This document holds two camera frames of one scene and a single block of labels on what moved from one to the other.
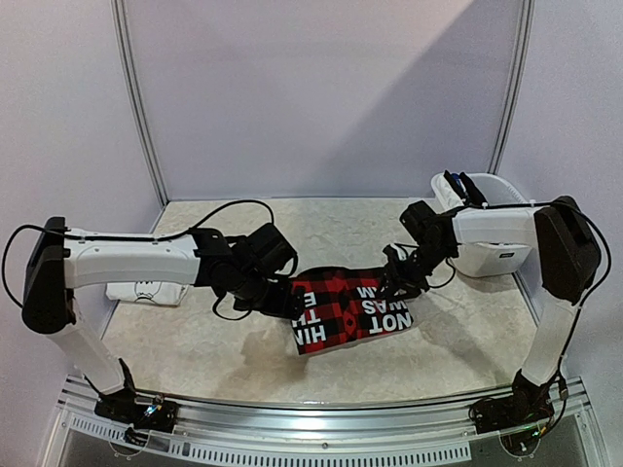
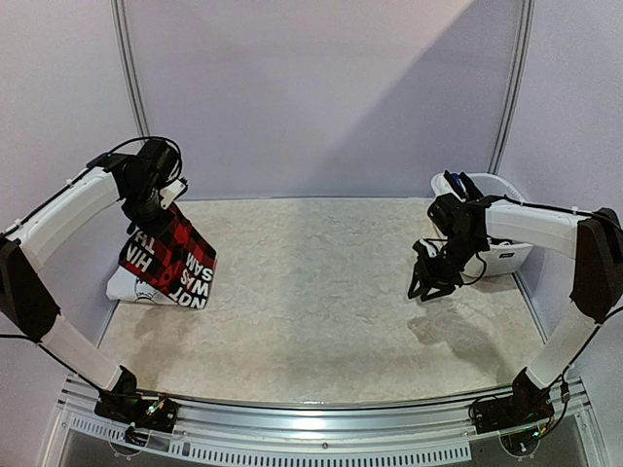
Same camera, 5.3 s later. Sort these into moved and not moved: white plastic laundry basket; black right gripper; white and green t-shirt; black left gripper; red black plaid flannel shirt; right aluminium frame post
Moved: black right gripper; black left gripper; red black plaid flannel shirt
Not moved: white plastic laundry basket; right aluminium frame post; white and green t-shirt
